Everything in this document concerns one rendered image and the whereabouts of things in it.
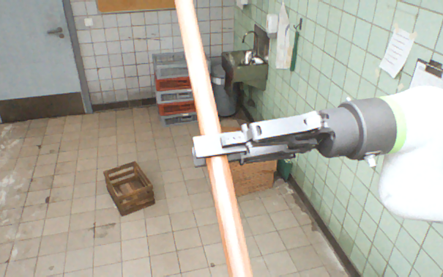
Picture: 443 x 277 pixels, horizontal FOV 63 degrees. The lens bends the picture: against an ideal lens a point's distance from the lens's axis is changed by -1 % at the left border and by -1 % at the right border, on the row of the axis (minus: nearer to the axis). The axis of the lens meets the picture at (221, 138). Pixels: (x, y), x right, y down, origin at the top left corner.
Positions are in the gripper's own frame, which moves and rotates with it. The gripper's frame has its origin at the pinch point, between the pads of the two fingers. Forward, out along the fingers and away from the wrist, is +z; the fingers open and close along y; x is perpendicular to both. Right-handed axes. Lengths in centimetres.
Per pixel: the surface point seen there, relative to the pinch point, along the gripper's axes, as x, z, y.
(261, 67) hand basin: 164, -108, 241
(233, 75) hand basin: 161, -80, 246
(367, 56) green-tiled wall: 81, -117, 108
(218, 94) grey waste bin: 185, -80, 322
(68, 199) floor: 75, 83, 281
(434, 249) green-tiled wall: -24, -118, 117
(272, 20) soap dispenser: 178, -108, 190
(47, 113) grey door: 211, 122, 369
